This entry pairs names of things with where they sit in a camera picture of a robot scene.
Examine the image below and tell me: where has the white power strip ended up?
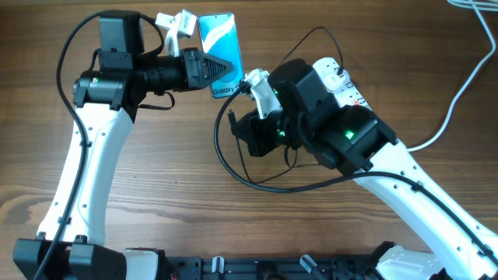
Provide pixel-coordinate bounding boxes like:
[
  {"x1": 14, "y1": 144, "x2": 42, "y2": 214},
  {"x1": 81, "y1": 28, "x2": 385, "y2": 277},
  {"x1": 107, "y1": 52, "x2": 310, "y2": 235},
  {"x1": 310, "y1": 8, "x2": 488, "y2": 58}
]
[{"x1": 313, "y1": 58, "x2": 372, "y2": 110}]

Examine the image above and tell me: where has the black USB charging cable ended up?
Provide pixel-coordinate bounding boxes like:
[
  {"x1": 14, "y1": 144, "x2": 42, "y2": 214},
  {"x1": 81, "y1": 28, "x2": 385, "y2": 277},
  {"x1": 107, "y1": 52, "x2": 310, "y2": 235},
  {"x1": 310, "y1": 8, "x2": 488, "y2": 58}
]
[{"x1": 226, "y1": 25, "x2": 345, "y2": 185}]

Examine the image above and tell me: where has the white cables top corner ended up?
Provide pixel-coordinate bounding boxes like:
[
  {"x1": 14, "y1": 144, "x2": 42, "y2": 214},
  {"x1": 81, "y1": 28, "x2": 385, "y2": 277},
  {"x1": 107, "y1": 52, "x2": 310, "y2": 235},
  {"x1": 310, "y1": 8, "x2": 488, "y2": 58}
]
[{"x1": 446, "y1": 0, "x2": 498, "y2": 12}]

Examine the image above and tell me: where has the white power strip cord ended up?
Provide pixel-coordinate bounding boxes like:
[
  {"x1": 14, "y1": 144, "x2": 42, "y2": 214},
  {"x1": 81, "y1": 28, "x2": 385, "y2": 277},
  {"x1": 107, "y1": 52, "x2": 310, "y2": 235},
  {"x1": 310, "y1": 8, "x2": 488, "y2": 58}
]
[{"x1": 405, "y1": 0, "x2": 497, "y2": 153}]

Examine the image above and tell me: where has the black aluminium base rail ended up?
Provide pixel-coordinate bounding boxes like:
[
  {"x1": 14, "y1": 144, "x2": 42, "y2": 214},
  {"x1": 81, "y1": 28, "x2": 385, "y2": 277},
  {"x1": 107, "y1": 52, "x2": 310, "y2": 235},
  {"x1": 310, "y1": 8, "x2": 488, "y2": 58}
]
[{"x1": 159, "y1": 255, "x2": 381, "y2": 280}]

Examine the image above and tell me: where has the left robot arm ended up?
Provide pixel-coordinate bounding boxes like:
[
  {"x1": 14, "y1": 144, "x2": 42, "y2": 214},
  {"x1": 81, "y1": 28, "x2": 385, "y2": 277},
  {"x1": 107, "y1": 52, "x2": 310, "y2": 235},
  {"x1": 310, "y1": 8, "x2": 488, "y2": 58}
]
[{"x1": 13, "y1": 10, "x2": 233, "y2": 279}]

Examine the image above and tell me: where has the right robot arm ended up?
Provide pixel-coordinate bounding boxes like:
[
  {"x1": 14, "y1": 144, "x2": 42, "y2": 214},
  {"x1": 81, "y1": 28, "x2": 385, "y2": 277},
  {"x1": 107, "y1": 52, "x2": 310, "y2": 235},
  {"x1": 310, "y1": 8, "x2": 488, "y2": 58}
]
[{"x1": 232, "y1": 58, "x2": 497, "y2": 279}]

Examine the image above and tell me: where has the Galaxy smartphone teal screen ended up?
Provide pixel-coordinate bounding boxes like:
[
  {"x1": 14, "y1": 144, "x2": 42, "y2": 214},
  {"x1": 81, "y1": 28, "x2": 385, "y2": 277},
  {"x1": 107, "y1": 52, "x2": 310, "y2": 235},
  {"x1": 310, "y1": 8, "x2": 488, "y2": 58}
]
[{"x1": 198, "y1": 12, "x2": 244, "y2": 99}]

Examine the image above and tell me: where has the white USB charger plug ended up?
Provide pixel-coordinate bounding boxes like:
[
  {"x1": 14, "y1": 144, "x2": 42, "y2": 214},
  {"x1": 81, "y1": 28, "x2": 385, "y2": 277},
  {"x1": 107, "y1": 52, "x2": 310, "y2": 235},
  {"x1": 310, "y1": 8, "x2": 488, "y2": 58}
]
[{"x1": 320, "y1": 70, "x2": 350, "y2": 93}]

